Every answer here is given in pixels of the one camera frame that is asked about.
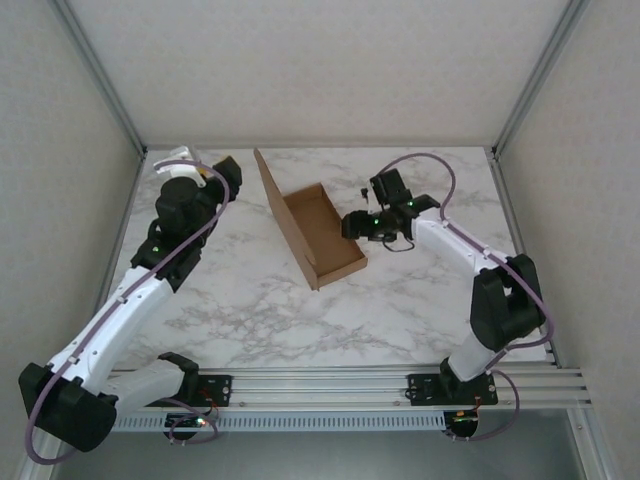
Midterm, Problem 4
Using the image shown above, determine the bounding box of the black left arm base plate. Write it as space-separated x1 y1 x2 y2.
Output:
164 373 234 407

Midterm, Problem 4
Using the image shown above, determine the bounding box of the brown cardboard box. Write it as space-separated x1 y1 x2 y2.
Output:
253 148 370 292

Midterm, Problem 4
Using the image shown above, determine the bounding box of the aluminium mounting rail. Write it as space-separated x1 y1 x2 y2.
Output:
107 366 594 412

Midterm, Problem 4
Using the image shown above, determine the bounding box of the grey slotted cable duct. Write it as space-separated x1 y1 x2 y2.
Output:
112 411 448 432

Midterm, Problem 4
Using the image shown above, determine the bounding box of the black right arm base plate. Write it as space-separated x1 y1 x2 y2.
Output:
407 372 500 407

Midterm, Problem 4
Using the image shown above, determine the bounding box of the short aluminium frame post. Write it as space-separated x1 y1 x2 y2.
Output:
569 409 617 480
18 439 61 480

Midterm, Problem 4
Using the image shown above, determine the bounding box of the aluminium table edge rail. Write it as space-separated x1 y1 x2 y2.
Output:
143 143 496 152

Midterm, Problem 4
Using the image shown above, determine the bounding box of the small circuit board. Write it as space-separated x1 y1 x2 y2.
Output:
446 411 480 437
164 413 210 432

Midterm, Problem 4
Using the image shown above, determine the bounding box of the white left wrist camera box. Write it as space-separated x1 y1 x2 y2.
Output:
153 144 209 189

